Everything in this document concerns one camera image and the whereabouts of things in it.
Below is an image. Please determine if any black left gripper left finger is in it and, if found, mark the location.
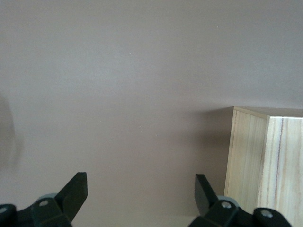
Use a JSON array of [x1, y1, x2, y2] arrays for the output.
[[0, 172, 88, 227]]

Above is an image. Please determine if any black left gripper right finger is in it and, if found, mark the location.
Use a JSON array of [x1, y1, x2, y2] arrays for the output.
[[189, 174, 294, 227]]

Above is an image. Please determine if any light wooden drawer cabinet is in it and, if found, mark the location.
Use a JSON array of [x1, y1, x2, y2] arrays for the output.
[[223, 106, 303, 227]]

